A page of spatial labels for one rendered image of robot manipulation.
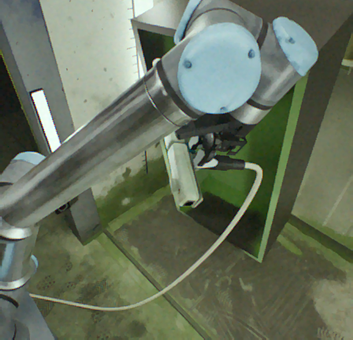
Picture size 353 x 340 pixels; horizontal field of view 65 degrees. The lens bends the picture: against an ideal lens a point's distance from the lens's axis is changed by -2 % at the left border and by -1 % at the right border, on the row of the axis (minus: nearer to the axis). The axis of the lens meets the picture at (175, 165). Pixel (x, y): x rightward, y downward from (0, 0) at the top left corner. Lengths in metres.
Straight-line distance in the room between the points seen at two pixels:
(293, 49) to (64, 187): 0.41
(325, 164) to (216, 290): 1.20
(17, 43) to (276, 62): 1.19
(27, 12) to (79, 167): 1.10
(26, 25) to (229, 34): 1.23
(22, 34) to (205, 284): 1.75
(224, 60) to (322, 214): 2.08
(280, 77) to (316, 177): 1.87
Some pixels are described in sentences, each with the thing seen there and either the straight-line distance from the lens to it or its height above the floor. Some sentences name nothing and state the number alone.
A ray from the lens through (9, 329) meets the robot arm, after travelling 1.28.
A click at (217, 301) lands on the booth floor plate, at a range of 1.99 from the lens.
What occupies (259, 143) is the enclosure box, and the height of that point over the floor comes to 1.02.
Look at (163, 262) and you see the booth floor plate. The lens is 2.10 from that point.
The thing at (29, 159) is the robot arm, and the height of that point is 1.43.
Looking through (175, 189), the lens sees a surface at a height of 1.42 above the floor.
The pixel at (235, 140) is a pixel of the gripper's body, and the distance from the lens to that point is 0.61.
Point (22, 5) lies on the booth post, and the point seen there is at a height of 1.63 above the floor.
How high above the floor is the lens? 1.85
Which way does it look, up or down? 40 degrees down
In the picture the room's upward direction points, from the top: straight up
